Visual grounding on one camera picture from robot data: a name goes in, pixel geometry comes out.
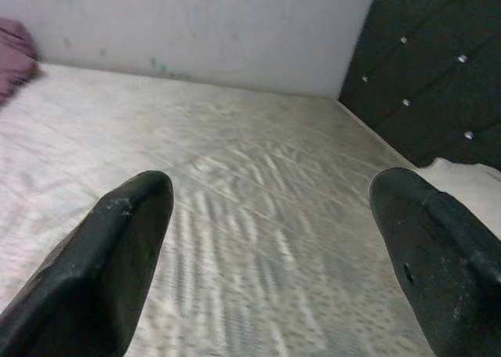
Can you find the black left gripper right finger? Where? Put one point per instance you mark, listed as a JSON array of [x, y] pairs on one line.
[[442, 263]]

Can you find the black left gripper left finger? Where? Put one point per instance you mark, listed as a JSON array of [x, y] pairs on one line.
[[90, 278]]

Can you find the white pillow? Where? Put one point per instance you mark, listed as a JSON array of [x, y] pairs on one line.
[[469, 184]]

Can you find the dark tufted headboard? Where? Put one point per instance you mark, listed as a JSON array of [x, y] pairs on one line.
[[430, 79]]

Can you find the white quilted mattress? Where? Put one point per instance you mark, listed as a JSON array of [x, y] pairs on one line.
[[254, 157]]

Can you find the pink cartoon print blanket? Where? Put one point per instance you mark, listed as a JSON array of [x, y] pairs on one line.
[[15, 55]]

